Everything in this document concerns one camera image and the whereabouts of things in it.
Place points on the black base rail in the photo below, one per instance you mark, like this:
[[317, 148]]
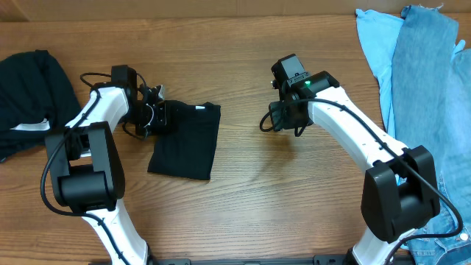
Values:
[[316, 260]]

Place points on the folded black garment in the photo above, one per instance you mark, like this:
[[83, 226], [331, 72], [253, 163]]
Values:
[[36, 97]]

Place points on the blue denim jeans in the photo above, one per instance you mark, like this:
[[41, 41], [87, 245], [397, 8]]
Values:
[[431, 100]]

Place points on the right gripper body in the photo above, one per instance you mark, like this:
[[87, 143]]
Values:
[[279, 118]]

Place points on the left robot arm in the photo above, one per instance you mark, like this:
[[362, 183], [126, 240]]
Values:
[[83, 176]]

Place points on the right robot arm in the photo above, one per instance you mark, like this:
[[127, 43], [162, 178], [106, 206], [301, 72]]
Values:
[[399, 182]]

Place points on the light blue t-shirt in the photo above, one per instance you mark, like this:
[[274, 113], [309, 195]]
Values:
[[378, 34]]

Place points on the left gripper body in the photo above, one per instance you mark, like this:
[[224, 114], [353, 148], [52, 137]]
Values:
[[149, 119]]

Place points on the black t-shirt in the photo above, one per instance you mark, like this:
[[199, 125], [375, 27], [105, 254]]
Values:
[[188, 148]]

